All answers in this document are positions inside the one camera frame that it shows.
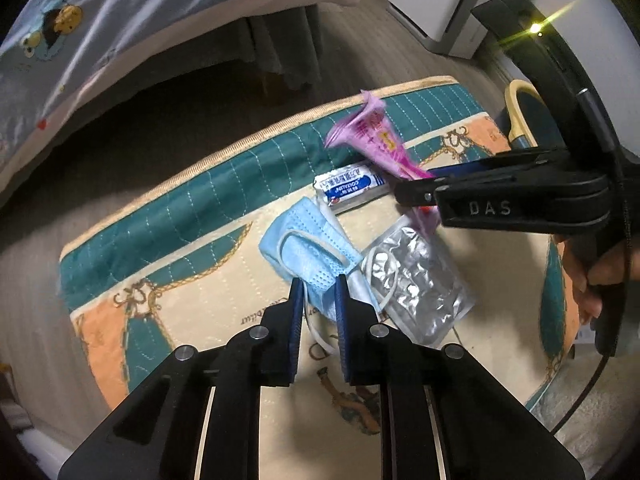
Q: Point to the grey bed skirt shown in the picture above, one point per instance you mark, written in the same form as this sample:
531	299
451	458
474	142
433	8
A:
290	45

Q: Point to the white floor appliance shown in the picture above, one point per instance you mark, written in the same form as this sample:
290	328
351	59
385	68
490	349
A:
435	0

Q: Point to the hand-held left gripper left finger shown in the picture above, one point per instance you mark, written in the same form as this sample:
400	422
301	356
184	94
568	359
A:
296	320

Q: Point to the person's right hand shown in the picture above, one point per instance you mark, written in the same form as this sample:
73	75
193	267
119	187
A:
580	280

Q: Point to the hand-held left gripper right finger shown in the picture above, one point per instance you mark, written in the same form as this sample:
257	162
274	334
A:
342	320

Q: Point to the blue face mask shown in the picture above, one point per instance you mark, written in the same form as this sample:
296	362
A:
305	240

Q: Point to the teal and orange patterned mat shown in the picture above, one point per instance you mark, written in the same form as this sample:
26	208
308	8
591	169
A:
200	280

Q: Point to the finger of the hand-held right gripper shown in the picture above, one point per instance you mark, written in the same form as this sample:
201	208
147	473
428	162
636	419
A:
415	192
480	164

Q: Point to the purple plastic wrapper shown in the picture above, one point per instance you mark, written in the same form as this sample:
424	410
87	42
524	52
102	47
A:
375	135

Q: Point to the yellow bin with teal inside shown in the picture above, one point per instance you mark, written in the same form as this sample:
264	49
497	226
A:
515	110

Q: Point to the small blue white sachet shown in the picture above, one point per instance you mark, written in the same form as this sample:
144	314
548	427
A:
347	187

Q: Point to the silver foil pouch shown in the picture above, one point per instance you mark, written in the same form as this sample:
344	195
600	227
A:
420	280

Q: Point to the cartoon printed blanket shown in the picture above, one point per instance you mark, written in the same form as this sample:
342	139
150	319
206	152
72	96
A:
125	20

